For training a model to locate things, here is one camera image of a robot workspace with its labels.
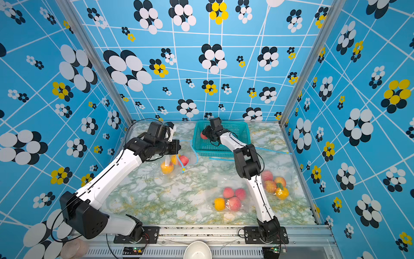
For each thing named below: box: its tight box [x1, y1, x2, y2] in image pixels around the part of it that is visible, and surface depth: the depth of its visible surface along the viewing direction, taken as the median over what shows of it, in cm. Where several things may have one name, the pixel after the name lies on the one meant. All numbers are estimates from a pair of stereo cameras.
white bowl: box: [183, 240, 213, 259], surface depth 69 cm
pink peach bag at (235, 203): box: [229, 196, 242, 212], surface depth 78 cm
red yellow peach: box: [264, 180, 278, 194], surface depth 84 cm
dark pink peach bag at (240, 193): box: [235, 188, 247, 201], surface depth 84 cm
